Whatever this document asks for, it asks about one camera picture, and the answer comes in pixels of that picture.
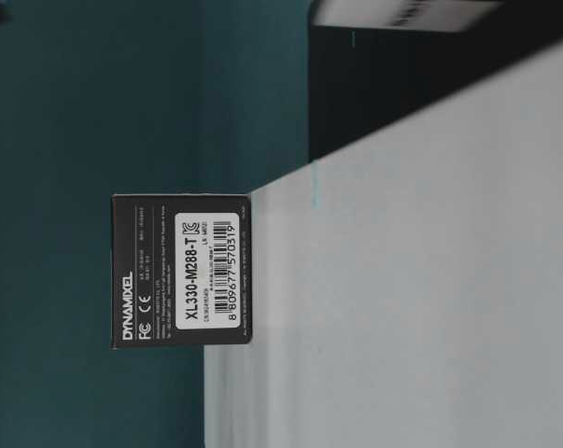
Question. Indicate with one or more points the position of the black dynamixel box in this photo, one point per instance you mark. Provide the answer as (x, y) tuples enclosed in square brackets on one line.
[(442, 16), (181, 270)]

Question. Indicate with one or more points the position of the white base board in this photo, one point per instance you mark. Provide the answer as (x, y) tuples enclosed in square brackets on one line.
[(408, 288)]

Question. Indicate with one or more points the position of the black base board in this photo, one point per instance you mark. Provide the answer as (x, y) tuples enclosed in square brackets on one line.
[(361, 80)]

